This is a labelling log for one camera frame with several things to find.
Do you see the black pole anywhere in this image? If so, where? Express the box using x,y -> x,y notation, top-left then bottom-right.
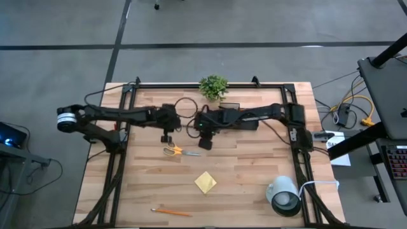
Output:
370,31 -> 407,69

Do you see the black table frame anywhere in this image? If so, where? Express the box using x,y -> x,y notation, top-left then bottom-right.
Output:
76,76 -> 346,229

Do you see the white cable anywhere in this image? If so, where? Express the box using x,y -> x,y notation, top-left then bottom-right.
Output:
298,179 -> 340,197

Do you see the grey cart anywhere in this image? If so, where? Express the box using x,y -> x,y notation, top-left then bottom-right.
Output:
0,142 -> 52,229

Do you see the long black arm cable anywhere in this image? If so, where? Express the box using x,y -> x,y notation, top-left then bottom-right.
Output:
83,81 -> 138,108

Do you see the black side desk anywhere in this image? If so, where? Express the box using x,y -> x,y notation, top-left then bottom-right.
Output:
327,56 -> 407,217

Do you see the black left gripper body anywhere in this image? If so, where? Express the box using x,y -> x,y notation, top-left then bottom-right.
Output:
155,103 -> 182,133

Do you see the yellow cable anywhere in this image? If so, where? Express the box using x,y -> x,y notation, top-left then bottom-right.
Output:
329,94 -> 376,127

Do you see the yellow sticky notes pad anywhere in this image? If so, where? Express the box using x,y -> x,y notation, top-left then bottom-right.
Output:
193,170 -> 218,195

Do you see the keyboard with red keys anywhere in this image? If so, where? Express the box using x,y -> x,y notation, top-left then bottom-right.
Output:
385,145 -> 407,181

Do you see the white paper sheet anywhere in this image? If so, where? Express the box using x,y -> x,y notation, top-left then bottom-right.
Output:
324,130 -> 352,167

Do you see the black power adapter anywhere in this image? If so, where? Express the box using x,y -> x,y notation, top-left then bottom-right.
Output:
336,104 -> 351,127

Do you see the white mug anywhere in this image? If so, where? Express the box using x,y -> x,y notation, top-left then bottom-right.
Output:
265,175 -> 302,218

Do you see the black right camera cable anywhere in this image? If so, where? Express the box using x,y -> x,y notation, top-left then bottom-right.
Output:
186,109 -> 204,139

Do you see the black left camera cable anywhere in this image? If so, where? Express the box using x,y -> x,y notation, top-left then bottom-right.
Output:
174,97 -> 200,119

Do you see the dark laptop screen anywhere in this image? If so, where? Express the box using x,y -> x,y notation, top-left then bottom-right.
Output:
0,121 -> 29,149

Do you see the black camera cable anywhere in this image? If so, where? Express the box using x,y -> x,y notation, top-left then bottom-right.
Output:
186,109 -> 204,139
174,97 -> 200,119

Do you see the orange wooden pencil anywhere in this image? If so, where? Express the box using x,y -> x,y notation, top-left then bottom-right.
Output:
150,207 -> 193,218

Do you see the green plant white pot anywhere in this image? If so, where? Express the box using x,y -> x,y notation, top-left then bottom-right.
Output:
198,74 -> 229,102

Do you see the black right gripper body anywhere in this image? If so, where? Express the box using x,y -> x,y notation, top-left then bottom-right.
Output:
193,109 -> 223,133

